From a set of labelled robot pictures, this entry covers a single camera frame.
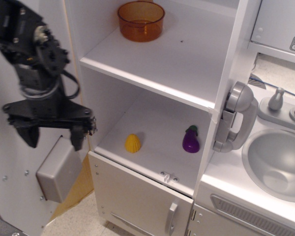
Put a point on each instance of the grey base with screw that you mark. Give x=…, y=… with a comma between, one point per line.
x=7, y=229

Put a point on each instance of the silver toy telephone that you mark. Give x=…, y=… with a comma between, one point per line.
x=237, y=119

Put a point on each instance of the silver toy faucet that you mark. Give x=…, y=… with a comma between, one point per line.
x=275, y=110

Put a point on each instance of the white toy fridge door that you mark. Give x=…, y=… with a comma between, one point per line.
x=21, y=199

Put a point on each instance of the silver ice dispenser panel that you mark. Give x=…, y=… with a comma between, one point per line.
x=60, y=169

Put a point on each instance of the toy microwave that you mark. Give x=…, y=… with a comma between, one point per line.
x=274, y=30

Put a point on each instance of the grey oven vent panel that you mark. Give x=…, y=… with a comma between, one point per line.
x=250, y=217

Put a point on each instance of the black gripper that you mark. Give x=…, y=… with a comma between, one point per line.
x=56, y=111

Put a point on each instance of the orange transparent toy pot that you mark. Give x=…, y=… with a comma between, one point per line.
x=141, y=21

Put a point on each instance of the purple toy eggplant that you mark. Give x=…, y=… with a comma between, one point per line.
x=190, y=141

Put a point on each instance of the white lower freezer door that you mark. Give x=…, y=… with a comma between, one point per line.
x=134, y=202

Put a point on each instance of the yellow toy lemon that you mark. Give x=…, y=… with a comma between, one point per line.
x=132, y=143

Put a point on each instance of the silver toy sink basin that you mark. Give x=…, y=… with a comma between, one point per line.
x=269, y=159

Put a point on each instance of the white door latch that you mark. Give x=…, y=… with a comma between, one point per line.
x=167, y=177

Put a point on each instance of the silver freezer door handle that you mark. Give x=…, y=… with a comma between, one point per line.
x=170, y=219

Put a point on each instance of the plywood board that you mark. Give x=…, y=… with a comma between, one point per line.
x=82, y=187

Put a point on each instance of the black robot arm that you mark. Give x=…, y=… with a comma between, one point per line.
x=39, y=61

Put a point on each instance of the brass cabinet hinge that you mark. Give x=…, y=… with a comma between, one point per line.
x=193, y=215

